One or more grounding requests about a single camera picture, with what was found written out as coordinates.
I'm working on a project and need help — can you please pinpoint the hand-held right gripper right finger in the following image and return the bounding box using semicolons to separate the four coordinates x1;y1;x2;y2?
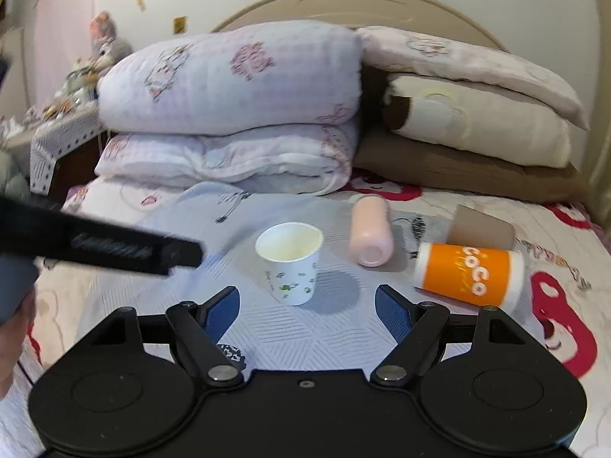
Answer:
370;284;526;387

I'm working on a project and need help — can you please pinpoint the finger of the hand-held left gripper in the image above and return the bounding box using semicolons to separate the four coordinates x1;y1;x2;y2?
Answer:
157;235;205;277

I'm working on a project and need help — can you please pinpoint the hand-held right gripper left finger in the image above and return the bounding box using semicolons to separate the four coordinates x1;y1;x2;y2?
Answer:
88;285;245;387

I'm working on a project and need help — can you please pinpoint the white paper cup green print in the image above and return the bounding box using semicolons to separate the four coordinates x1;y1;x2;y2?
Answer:
255;222;324;306

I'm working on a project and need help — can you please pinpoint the person's left forearm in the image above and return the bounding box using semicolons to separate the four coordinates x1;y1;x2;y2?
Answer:
0;252;40;385

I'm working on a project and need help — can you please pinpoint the pink cup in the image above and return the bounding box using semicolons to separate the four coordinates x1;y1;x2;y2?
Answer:
348;195;395;268

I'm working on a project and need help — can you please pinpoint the orange and white cup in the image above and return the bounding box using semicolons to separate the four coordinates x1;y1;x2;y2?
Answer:
412;242;526;309

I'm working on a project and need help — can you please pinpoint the brown paper cup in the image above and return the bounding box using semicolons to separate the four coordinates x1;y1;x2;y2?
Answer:
446;203;517;250

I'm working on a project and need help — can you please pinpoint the light blue blanket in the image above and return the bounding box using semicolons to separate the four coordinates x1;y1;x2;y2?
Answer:
76;185;546;379

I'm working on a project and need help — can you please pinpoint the grey-green quilted cloth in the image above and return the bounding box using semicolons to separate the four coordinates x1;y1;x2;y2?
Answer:
0;149;30;197

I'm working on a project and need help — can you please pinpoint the nightstand with patterned cloth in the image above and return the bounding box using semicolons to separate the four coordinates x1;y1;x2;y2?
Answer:
29;104;110;197

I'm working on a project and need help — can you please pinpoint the clutter on nightstand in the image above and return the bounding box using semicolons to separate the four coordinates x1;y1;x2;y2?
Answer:
40;60;103;120

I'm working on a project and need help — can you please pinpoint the folded lavender printed quilt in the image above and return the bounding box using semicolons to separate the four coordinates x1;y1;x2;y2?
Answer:
94;25;364;196

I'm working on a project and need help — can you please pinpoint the pink printed bed sheet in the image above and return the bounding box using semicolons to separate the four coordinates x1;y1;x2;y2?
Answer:
0;176;611;458

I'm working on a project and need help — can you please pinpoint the grey plush toy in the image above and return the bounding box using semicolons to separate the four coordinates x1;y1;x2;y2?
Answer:
90;10;135;74

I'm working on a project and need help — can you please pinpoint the pink curtain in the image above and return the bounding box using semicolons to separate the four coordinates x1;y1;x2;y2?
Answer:
32;0;100;108

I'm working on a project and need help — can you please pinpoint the cream and brown pillow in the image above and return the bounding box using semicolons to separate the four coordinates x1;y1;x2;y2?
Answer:
382;73;574;169

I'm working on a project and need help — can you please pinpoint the pink printed pillow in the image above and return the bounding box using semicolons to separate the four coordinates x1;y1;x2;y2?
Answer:
356;26;591;131

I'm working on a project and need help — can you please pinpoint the beige bed headboard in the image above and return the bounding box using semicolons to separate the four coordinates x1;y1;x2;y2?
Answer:
210;0;512;52

